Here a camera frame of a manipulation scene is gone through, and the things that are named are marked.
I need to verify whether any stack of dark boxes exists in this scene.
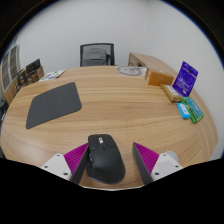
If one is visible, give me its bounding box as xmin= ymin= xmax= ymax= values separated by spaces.
xmin=16 ymin=58 xmax=45 ymax=89

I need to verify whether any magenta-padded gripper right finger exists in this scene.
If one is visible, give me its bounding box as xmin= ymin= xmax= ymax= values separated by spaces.
xmin=132 ymin=142 xmax=184 ymax=185

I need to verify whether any grey backpack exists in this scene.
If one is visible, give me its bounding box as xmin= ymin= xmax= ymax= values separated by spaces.
xmin=82 ymin=47 xmax=109 ymax=67

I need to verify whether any white green blue leaflet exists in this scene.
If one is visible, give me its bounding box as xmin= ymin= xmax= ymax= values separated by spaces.
xmin=38 ymin=69 xmax=67 ymax=83

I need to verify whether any wooden side desk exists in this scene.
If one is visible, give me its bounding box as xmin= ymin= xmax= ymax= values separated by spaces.
xmin=128 ymin=51 xmax=178 ymax=79

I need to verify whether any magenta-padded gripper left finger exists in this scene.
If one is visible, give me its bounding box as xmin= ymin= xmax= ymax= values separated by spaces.
xmin=40 ymin=142 xmax=91 ymax=185

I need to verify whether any green packet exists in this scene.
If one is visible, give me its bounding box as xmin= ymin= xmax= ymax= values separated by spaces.
xmin=181 ymin=96 xmax=205 ymax=124

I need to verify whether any small tan box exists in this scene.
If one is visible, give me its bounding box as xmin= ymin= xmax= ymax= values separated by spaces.
xmin=160 ymin=83 xmax=183 ymax=103

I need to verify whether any dark grey mouse pad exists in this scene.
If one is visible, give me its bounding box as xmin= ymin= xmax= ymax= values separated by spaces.
xmin=25 ymin=82 xmax=83 ymax=130

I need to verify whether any small blue box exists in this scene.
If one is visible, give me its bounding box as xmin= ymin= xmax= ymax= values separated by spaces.
xmin=176 ymin=102 xmax=191 ymax=120

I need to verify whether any large black office chair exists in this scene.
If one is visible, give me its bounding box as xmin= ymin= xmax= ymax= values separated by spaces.
xmin=0 ymin=99 xmax=9 ymax=125

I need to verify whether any grey mesh office chair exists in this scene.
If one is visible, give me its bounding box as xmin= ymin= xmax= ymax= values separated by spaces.
xmin=79 ymin=42 xmax=116 ymax=68

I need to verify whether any orange-brown cardboard box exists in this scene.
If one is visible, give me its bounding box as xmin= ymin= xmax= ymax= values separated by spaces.
xmin=145 ymin=69 xmax=175 ymax=87

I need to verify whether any purple standing card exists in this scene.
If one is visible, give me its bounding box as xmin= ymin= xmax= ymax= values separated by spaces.
xmin=171 ymin=60 xmax=199 ymax=98

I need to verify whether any wooden shelf unit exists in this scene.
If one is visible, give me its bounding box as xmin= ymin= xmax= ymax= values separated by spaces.
xmin=0 ymin=44 xmax=21 ymax=104

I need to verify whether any dark grey computer mouse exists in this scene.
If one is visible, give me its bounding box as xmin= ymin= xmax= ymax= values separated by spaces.
xmin=85 ymin=133 xmax=127 ymax=185

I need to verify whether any white paper sheet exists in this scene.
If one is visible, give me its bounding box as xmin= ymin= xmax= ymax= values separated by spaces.
xmin=137 ymin=66 xmax=148 ymax=78

